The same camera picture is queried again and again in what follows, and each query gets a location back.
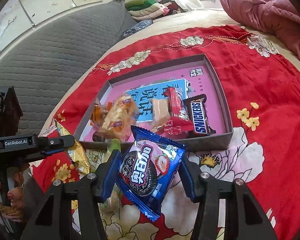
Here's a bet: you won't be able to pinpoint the green milk candy pack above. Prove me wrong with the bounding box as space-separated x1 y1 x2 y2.
106 139 121 160

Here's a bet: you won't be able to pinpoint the dark brown jelly roll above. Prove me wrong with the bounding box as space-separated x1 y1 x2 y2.
92 131 111 142

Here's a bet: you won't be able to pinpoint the person's left hand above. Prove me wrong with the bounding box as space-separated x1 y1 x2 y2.
0 163 29 222

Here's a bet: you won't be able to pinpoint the orange wafer biscuit pack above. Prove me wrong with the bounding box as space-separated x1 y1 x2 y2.
150 99 171 133

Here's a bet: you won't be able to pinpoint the grey cardboard box tray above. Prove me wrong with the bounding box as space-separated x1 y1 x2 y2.
74 54 233 151

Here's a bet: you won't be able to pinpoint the yellow bread snack pack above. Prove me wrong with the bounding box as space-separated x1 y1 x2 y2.
54 120 91 175

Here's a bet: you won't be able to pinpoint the red floral cloth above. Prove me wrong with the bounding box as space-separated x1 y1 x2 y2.
32 24 300 240

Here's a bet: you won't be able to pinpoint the green round cake pack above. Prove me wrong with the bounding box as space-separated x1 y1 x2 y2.
98 185 122 213

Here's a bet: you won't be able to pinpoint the pink quilted blanket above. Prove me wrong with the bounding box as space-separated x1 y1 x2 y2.
220 0 300 60

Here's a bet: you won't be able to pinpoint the dark patterned pillow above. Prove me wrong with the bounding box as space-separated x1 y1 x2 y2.
121 20 153 39

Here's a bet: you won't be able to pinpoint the blue Oreo cookie pack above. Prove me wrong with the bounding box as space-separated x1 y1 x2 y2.
116 126 186 222

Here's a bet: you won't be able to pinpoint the wall painting panels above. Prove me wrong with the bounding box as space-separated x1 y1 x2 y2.
0 0 102 52

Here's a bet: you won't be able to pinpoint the beige bed sheet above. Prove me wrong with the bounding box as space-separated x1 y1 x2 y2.
38 8 300 136

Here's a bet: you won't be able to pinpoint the Snickers chocolate bar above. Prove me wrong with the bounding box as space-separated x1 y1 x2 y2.
183 94 216 138

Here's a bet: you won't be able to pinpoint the red wafer snack bar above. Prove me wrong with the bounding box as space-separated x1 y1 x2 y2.
164 87 193 135

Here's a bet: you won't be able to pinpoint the folded clothes stack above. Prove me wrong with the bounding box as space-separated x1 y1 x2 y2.
125 0 185 22

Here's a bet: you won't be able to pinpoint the rice cracker snack pack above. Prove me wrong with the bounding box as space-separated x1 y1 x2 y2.
97 93 139 142

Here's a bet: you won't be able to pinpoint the orange peanut snack pack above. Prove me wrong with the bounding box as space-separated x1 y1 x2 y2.
90 102 113 126

